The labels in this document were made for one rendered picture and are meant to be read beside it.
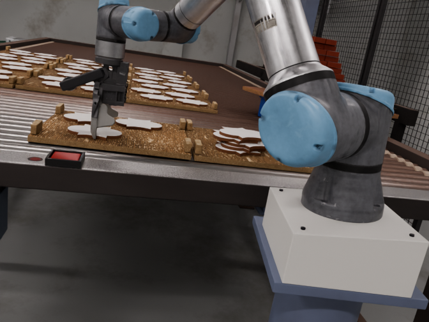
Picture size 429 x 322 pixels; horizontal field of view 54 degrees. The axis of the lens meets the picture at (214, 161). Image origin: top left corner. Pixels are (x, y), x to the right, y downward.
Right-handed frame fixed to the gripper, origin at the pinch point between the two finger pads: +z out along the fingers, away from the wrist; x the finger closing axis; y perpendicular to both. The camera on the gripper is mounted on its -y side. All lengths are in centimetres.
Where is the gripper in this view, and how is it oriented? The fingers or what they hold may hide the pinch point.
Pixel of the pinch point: (94, 131)
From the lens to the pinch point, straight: 120.0
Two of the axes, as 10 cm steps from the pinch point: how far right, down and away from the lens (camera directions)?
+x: -1.3, -3.0, 9.5
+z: -1.6, 9.5, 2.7
